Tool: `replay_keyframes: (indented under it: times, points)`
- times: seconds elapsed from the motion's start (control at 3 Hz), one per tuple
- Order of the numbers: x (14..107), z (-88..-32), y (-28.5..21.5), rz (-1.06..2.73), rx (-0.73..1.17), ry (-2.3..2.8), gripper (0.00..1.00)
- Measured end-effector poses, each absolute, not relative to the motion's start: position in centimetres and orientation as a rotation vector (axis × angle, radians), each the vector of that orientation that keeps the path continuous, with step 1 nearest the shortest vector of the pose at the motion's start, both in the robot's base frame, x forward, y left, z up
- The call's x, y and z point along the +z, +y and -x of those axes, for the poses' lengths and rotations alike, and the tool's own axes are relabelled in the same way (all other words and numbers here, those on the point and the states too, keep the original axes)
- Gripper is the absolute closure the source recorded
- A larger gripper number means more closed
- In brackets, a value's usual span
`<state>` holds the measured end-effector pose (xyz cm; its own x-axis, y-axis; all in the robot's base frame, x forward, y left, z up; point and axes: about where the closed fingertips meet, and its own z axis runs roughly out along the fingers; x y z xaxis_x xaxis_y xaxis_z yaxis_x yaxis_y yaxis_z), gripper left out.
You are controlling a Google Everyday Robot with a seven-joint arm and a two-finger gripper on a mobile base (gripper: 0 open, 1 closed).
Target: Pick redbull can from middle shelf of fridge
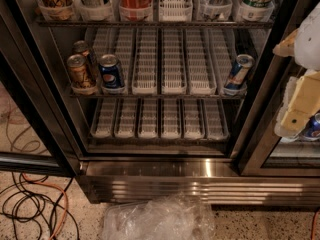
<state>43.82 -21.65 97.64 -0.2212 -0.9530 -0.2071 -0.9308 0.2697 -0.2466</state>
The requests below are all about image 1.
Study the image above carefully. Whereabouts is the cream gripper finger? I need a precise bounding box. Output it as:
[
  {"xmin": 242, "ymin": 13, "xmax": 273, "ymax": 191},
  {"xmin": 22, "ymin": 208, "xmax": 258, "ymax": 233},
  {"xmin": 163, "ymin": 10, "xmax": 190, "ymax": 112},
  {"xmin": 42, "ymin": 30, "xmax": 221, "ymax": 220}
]
[
  {"xmin": 273, "ymin": 29, "xmax": 298, "ymax": 57},
  {"xmin": 280, "ymin": 71, "xmax": 320, "ymax": 133}
]

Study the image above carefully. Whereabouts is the blue silver redbull can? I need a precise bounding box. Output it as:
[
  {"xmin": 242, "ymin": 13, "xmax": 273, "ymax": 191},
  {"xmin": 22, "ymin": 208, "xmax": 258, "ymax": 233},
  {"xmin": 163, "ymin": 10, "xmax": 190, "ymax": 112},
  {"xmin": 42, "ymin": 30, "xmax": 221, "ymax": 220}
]
[{"xmin": 224, "ymin": 54, "xmax": 255, "ymax": 90}]

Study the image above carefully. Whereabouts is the blue can behind glass door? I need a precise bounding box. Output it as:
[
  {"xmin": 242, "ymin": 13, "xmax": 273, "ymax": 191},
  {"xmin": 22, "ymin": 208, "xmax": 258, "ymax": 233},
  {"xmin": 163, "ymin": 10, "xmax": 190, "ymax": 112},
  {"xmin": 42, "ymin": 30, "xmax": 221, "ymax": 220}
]
[{"xmin": 301, "ymin": 112, "xmax": 320, "ymax": 141}]

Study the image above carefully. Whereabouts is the white green can top shelf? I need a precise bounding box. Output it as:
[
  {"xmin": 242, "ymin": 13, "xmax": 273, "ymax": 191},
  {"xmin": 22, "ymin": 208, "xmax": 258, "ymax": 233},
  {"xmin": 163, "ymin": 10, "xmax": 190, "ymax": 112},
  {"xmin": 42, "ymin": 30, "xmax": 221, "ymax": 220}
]
[{"xmin": 241, "ymin": 0, "xmax": 271, "ymax": 21}]

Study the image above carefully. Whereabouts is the white tray top shelf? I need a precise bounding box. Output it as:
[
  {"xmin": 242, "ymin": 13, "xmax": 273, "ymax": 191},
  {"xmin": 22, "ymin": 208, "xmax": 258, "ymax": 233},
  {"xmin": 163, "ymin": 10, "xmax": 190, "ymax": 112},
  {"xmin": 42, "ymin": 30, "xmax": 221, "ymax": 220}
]
[{"xmin": 158, "ymin": 0, "xmax": 193, "ymax": 22}]

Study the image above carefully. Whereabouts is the stainless steel fridge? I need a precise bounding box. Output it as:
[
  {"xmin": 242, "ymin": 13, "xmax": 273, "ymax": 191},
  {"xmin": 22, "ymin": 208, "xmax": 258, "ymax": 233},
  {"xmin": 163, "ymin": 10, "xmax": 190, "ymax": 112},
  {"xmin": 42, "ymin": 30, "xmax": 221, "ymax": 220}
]
[{"xmin": 17, "ymin": 0, "xmax": 319, "ymax": 206}]

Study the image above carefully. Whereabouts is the blue pepsi can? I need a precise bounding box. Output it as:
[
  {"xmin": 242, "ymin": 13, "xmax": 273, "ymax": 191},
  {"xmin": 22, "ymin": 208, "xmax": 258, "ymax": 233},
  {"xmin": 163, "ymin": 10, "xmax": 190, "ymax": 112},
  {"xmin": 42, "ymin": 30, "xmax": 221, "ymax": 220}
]
[{"xmin": 98, "ymin": 54, "xmax": 125, "ymax": 90}]

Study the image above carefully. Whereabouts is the gold brown rear can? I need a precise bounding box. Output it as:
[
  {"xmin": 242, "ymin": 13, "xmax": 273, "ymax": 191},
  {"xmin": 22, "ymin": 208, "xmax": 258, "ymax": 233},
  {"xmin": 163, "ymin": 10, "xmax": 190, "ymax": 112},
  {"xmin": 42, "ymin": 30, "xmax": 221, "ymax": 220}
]
[{"xmin": 72, "ymin": 40, "xmax": 98, "ymax": 79}]

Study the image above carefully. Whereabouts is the gold brown can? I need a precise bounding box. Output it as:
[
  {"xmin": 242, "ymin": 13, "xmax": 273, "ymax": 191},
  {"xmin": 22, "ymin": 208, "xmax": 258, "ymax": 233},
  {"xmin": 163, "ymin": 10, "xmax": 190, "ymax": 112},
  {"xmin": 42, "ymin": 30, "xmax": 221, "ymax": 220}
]
[
  {"xmin": 67, "ymin": 54, "xmax": 96, "ymax": 89},
  {"xmin": 72, "ymin": 40, "xmax": 98, "ymax": 79}
]

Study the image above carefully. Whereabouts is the gold brown front can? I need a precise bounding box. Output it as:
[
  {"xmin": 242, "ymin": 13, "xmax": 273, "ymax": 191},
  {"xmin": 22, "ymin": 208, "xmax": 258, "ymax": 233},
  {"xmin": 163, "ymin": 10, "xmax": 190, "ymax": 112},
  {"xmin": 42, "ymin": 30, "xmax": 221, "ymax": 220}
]
[{"xmin": 67, "ymin": 54, "xmax": 96, "ymax": 89}]

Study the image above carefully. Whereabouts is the gold patterned can top shelf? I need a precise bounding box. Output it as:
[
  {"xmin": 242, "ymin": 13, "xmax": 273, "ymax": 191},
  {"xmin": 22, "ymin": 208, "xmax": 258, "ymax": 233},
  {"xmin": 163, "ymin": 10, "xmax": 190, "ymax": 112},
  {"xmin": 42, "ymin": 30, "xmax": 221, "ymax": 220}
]
[{"xmin": 40, "ymin": 0, "xmax": 73, "ymax": 21}]

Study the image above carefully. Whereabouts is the open fridge door left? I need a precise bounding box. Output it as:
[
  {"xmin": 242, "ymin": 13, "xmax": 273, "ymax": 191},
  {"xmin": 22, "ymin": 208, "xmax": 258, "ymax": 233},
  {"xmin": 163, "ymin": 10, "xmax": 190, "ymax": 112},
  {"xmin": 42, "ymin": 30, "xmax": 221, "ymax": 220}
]
[{"xmin": 0, "ymin": 0, "xmax": 80, "ymax": 177}]

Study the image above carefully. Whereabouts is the clear plastic bag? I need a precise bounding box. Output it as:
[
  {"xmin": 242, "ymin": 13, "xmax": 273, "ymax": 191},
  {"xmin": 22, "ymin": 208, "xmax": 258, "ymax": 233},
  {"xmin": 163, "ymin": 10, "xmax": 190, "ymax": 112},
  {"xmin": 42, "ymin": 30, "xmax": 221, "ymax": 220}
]
[{"xmin": 101, "ymin": 194, "xmax": 215, "ymax": 240}]

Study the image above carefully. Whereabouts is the top wire shelf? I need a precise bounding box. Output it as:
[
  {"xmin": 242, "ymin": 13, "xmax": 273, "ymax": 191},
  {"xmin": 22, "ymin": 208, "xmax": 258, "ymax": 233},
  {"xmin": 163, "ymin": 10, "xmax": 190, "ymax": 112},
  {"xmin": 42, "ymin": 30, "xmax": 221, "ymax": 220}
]
[{"xmin": 36, "ymin": 19, "xmax": 273, "ymax": 29}]

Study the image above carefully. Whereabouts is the wire shelf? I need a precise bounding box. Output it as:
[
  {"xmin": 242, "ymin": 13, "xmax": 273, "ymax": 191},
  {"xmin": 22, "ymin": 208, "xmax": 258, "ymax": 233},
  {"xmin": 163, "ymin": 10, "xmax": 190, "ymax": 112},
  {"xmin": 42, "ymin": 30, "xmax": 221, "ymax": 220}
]
[
  {"xmin": 36, "ymin": 19, "xmax": 273, "ymax": 29},
  {"xmin": 68, "ymin": 91, "xmax": 245, "ymax": 99}
]

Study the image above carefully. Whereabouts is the middle wire shelf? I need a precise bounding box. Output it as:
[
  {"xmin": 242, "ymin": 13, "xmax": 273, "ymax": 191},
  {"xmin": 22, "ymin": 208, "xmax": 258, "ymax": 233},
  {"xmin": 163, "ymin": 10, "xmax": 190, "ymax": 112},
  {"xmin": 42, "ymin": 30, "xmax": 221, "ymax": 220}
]
[{"xmin": 68, "ymin": 91, "xmax": 245, "ymax": 99}]

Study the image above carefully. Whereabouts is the orange cable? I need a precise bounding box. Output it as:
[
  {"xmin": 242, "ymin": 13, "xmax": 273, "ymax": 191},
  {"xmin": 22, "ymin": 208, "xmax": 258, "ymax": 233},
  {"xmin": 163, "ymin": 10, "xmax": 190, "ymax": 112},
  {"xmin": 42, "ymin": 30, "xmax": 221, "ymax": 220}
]
[{"xmin": 21, "ymin": 172, "xmax": 69, "ymax": 240}]

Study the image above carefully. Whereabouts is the black cable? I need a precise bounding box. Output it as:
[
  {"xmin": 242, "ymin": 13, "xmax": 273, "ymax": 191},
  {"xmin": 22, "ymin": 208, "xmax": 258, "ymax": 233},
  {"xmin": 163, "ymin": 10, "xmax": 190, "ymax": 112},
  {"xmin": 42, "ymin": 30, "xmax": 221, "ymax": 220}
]
[{"xmin": 0, "ymin": 171, "xmax": 81, "ymax": 240}]

